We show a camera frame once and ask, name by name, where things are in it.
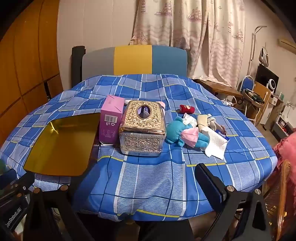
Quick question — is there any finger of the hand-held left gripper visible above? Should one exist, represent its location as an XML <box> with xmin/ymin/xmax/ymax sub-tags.
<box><xmin>7</xmin><ymin>171</ymin><xmax>35</xmax><ymax>193</ymax></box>

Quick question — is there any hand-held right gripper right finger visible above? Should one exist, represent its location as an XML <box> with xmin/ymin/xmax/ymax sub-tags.
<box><xmin>195</xmin><ymin>163</ymin><xmax>278</xmax><ymax>241</ymax></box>

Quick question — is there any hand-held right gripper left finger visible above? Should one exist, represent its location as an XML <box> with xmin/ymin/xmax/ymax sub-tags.
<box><xmin>24</xmin><ymin>184</ymin><xmax>95</xmax><ymax>241</ymax></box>

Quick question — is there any white textured cloth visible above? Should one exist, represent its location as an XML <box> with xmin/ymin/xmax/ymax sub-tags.
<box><xmin>204</xmin><ymin>131</ymin><xmax>227</xmax><ymax>160</ymax></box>

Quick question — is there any gold metal tray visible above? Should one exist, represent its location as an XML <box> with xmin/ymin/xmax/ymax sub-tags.
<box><xmin>23</xmin><ymin>112</ymin><xmax>102</xmax><ymax>177</ymax></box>

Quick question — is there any blue white tissue pack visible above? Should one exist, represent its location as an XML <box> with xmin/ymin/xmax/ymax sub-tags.
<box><xmin>215</xmin><ymin>130</ymin><xmax>230</xmax><ymax>142</ymax></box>

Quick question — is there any teal plush doll pink dress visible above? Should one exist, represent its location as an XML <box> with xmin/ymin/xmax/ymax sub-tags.
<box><xmin>166</xmin><ymin>116</ymin><xmax>210</xmax><ymax>149</ymax></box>

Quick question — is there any beige sock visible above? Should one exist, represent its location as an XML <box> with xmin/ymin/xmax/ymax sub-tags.
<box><xmin>196</xmin><ymin>114</ymin><xmax>210</xmax><ymax>133</ymax></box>

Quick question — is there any small red plush toy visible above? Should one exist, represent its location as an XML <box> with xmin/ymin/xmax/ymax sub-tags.
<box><xmin>179</xmin><ymin>104</ymin><xmax>196</xmax><ymax>114</ymax></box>

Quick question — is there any blue plaid tablecloth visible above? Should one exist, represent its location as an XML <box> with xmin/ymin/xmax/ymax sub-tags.
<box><xmin>0</xmin><ymin>74</ymin><xmax>278</xmax><ymax>223</ymax></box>

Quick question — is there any pink cloth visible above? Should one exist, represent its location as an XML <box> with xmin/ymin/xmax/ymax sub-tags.
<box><xmin>272</xmin><ymin>136</ymin><xmax>296</xmax><ymax>183</ymax></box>

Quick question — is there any gold ornate tissue box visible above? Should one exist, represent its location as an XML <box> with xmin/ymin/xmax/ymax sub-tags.
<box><xmin>119</xmin><ymin>100</ymin><xmax>167</xmax><ymax>157</ymax></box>

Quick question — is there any pink cardboard box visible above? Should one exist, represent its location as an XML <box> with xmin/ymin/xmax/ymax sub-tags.
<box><xmin>99</xmin><ymin>95</ymin><xmax>125</xmax><ymax>146</ymax></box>

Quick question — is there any wooden side table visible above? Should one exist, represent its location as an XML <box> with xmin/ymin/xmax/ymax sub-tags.
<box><xmin>194</xmin><ymin>78</ymin><xmax>244</xmax><ymax>99</ymax></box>

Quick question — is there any wooden wardrobe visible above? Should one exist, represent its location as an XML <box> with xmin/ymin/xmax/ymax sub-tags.
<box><xmin>0</xmin><ymin>0</ymin><xmax>64</xmax><ymax>132</ymax></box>

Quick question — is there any blue folding chair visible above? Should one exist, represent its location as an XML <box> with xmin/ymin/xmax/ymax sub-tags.
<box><xmin>239</xmin><ymin>75</ymin><xmax>265</xmax><ymax>127</ymax></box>

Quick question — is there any white desk fan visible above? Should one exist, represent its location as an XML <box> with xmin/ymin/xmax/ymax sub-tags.
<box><xmin>266</xmin><ymin>78</ymin><xmax>279</xmax><ymax>94</ymax></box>

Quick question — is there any black monitor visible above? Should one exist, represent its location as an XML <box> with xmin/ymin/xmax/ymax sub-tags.
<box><xmin>255</xmin><ymin>63</ymin><xmax>279</xmax><ymax>93</ymax></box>

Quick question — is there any white garment steamer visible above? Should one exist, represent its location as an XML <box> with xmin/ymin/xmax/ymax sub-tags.
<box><xmin>248</xmin><ymin>25</ymin><xmax>269</xmax><ymax>75</ymax></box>

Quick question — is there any grey yellow blue chair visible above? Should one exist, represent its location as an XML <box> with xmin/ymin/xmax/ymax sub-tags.
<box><xmin>81</xmin><ymin>45</ymin><xmax>188</xmax><ymax>77</ymax></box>

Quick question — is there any ship print curtain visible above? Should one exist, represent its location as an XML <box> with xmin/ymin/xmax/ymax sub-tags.
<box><xmin>131</xmin><ymin>0</ymin><xmax>246</xmax><ymax>88</ymax></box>

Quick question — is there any wall air conditioner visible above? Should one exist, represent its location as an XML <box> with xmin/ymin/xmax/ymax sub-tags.
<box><xmin>277</xmin><ymin>38</ymin><xmax>296</xmax><ymax>49</ymax></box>

